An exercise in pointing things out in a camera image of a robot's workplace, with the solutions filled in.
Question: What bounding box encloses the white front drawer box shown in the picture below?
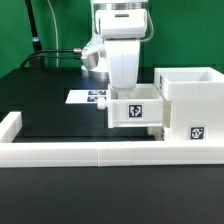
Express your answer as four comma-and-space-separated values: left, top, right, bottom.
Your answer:
147, 127, 165, 141

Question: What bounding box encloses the white drawer box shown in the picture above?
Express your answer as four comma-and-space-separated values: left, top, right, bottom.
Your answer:
97, 84, 163, 128
147, 127, 165, 141

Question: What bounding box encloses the white drawer cabinet housing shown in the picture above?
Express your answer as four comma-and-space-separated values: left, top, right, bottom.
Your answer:
154, 67, 224, 141

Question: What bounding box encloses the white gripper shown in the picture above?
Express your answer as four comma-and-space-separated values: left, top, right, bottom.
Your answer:
81, 39, 140, 100

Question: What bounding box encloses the white U-shaped fence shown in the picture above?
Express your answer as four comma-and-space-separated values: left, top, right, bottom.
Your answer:
0, 112, 224, 168

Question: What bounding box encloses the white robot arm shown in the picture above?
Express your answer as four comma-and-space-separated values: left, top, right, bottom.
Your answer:
81, 0, 154, 99

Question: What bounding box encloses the white thin cable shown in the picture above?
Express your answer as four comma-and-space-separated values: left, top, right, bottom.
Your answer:
46, 0, 60, 68

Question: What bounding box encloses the white fiducial marker sheet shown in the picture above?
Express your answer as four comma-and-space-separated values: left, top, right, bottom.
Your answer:
65, 90, 107, 104

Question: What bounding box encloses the black cable with connector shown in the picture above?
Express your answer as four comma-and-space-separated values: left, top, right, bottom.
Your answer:
20, 47, 84, 70

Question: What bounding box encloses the black camera stand pole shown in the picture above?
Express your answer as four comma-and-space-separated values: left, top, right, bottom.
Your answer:
24, 0, 46, 70

